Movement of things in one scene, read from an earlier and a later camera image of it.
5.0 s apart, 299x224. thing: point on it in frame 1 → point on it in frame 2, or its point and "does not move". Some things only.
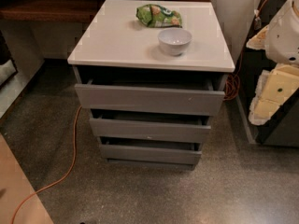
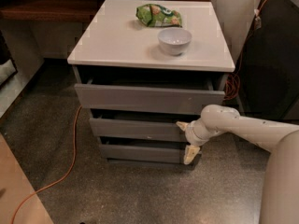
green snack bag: [154, 15] does not move
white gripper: [282, 37] → [191, 134]
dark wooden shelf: [43, 7] does not move
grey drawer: [131, 124] does not move
